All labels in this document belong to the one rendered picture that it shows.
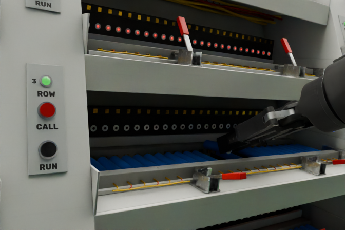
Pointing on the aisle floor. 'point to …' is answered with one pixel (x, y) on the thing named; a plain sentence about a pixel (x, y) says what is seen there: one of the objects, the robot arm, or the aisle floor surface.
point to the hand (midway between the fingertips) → (237, 140)
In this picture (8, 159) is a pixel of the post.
